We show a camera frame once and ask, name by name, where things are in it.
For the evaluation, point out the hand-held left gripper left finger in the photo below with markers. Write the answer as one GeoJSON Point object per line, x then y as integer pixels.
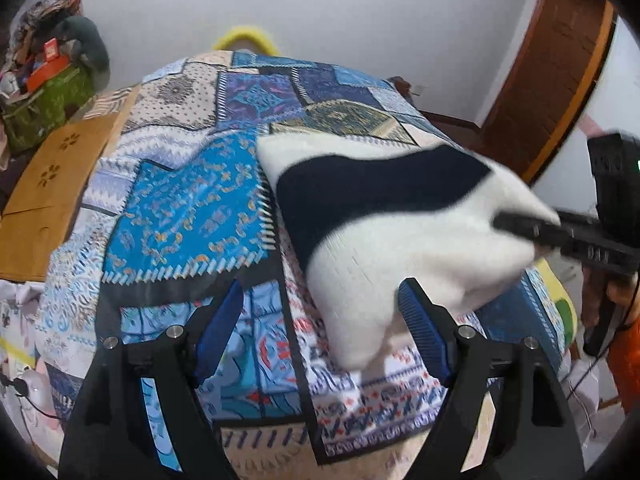
{"type": "Point", "coordinates": [220, 332]}

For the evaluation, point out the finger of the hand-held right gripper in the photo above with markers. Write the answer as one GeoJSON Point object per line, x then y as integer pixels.
{"type": "Point", "coordinates": [530, 230]}

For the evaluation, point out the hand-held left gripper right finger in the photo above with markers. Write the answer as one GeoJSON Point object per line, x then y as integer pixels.
{"type": "Point", "coordinates": [425, 332]}

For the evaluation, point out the black and white striped sweater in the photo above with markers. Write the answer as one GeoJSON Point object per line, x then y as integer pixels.
{"type": "Point", "coordinates": [350, 270]}

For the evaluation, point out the person's right forearm orange sleeve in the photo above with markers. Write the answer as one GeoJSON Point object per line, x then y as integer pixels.
{"type": "Point", "coordinates": [629, 360]}

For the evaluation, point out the pile of patterned clothes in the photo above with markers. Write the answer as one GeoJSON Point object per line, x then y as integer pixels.
{"type": "Point", "coordinates": [40, 17]}

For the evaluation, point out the person's right hand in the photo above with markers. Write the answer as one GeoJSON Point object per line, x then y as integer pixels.
{"type": "Point", "coordinates": [593, 297]}

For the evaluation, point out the yellow green cushion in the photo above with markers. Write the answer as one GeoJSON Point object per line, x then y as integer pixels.
{"type": "Point", "coordinates": [561, 305]}

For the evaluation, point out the blue patchwork bedspread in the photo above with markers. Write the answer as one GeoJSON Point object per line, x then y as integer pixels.
{"type": "Point", "coordinates": [190, 220]}

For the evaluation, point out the wooden door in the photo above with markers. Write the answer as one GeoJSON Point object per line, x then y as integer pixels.
{"type": "Point", "coordinates": [545, 75]}

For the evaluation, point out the dark bag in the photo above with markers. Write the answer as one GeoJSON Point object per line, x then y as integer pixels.
{"type": "Point", "coordinates": [402, 91]}

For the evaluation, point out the white power strip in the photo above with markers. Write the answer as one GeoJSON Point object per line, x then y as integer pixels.
{"type": "Point", "coordinates": [37, 391]}

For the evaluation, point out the wooden lap desk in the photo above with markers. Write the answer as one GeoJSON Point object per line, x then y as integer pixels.
{"type": "Point", "coordinates": [47, 195]}

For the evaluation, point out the green fabric basket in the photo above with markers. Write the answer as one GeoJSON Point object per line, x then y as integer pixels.
{"type": "Point", "coordinates": [45, 110]}

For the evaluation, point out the yellow foam arch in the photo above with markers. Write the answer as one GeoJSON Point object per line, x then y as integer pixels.
{"type": "Point", "coordinates": [245, 37]}

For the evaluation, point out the orange box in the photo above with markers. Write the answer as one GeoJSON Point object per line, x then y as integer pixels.
{"type": "Point", "coordinates": [47, 72]}

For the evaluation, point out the grey garment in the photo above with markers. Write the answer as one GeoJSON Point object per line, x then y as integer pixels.
{"type": "Point", "coordinates": [87, 45]}

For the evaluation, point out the small red box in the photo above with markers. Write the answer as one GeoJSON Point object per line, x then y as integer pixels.
{"type": "Point", "coordinates": [51, 50]}

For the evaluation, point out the white wall socket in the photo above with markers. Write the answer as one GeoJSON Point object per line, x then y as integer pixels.
{"type": "Point", "coordinates": [419, 90]}

